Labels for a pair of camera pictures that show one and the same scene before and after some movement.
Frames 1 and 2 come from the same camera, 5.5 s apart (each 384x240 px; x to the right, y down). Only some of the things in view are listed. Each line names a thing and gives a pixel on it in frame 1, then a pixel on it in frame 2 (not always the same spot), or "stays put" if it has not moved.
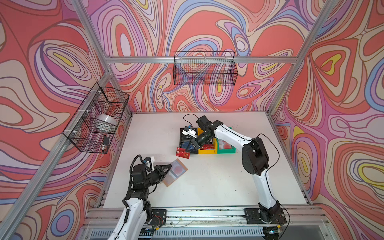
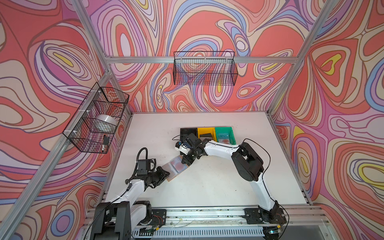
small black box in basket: x=106 y=140 stays put
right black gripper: x=196 y=143 → x=187 y=161
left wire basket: x=91 y=128 stays put
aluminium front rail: x=211 y=222 stays put
